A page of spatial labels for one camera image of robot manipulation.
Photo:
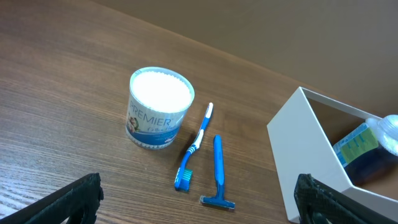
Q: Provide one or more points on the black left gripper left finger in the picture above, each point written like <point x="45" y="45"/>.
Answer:
<point x="77" y="203"/>

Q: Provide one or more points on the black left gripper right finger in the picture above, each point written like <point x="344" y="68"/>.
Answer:
<point x="319" y="203"/>

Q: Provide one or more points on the dark blue spray bottle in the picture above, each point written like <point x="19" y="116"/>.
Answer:
<point x="370" y="150"/>

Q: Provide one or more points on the blue white toothbrush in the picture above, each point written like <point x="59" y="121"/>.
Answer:
<point x="184" y="175"/>

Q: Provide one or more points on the white cotton swab tub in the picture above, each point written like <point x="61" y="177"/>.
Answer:
<point x="158" y="102"/>

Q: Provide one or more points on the white cardboard box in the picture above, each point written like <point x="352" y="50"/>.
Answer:
<point x="300" y="146"/>

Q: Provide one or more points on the blue disposable razor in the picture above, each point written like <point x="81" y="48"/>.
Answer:
<point x="218" y="200"/>

